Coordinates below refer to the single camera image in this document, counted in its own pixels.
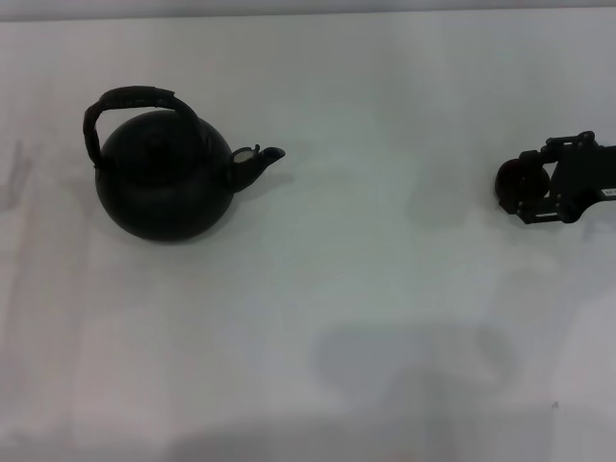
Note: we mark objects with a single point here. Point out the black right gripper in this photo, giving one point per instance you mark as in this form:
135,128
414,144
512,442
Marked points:
584,180

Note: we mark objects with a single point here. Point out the small black teacup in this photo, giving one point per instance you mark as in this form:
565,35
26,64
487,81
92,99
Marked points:
510,180

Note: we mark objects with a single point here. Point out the black round teapot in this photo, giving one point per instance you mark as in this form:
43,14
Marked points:
163,192

